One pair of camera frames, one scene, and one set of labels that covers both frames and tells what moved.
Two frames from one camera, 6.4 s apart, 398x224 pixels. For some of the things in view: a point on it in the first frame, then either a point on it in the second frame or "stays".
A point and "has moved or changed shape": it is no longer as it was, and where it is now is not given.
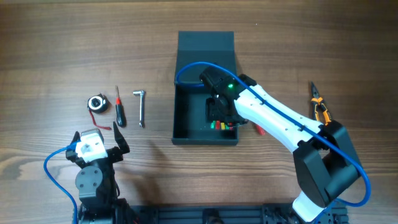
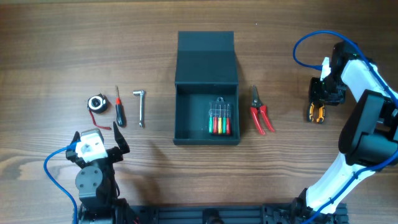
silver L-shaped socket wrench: (142, 93) stays
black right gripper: (218, 113) → (324, 98)
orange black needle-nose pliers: (318, 100) has moved or changed shape
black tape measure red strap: (97, 103) stays
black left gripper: (112, 152) stays
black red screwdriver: (120, 114) stays
